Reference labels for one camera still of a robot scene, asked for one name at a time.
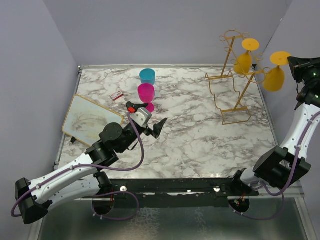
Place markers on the yellow wine glass rear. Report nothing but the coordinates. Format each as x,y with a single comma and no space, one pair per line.
244,61

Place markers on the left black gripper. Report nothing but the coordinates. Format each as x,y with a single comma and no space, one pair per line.
157,128

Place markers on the yellow wine glass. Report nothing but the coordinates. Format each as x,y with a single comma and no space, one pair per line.
244,61
275,78

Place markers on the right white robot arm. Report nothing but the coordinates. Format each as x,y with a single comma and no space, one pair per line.
285,164

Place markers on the gold wire glass rack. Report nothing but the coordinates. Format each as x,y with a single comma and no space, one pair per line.
229,88

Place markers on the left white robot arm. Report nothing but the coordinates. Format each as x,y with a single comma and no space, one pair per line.
85,176

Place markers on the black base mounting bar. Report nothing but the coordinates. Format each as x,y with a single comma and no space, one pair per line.
182,192

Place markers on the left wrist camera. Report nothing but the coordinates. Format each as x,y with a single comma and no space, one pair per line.
141,117

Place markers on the pink plastic wine glass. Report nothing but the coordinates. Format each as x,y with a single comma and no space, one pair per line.
146,93

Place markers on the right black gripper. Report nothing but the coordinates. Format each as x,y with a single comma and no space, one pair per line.
298,66

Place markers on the yellow wine glass front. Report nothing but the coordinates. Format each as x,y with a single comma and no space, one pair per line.
275,78

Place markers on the small whiteboard wooden frame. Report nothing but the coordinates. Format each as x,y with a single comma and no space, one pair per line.
86,119

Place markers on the blue plastic wine glass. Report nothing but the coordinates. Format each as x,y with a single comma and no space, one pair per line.
147,75

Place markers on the small red card box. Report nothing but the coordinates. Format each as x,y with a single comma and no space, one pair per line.
117,95

